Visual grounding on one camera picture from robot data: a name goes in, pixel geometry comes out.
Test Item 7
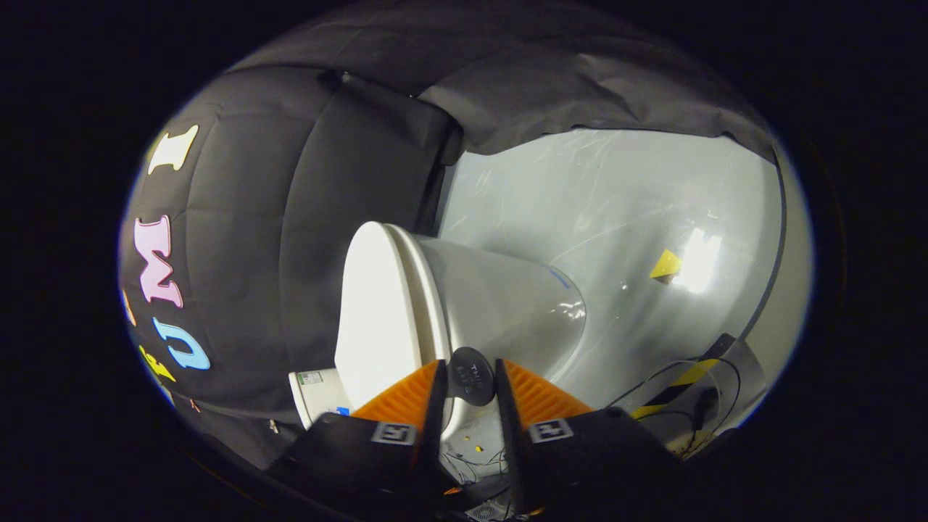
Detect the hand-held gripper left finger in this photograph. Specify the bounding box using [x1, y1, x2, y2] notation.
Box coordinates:
[265, 359, 450, 519]

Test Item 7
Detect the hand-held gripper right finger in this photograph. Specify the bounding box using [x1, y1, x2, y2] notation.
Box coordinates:
[495, 358, 687, 517]

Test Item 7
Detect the black round lid knob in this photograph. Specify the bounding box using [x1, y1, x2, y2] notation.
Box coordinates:
[448, 347, 497, 407]

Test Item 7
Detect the white toilet bowl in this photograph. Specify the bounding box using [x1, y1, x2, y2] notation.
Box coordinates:
[388, 223, 589, 444]

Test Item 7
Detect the yellow black striped tape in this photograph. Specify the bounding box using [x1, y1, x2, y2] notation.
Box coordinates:
[629, 357, 723, 421]

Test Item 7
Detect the yellow tape piece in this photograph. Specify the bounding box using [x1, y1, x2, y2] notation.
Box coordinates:
[649, 249, 684, 284]

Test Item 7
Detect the black backdrop cloth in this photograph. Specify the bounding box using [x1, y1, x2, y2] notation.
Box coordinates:
[118, 0, 782, 472]

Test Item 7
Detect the black floor cable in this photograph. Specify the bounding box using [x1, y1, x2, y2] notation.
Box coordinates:
[608, 354, 742, 437]

